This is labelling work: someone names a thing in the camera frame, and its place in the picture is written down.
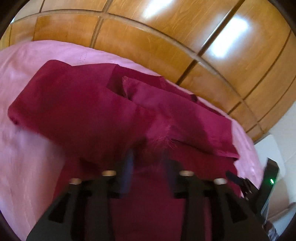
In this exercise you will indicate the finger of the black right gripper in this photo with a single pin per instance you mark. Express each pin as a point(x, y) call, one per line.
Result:
point(245, 185)

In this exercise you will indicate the pink bed cover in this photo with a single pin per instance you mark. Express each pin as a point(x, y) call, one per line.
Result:
point(30, 164)

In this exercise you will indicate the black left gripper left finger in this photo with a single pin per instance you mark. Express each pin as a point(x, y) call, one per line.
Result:
point(82, 212)

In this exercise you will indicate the dark red garment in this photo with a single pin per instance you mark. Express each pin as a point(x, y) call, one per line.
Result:
point(98, 112)

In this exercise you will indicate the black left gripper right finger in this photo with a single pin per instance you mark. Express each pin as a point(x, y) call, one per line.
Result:
point(215, 208)

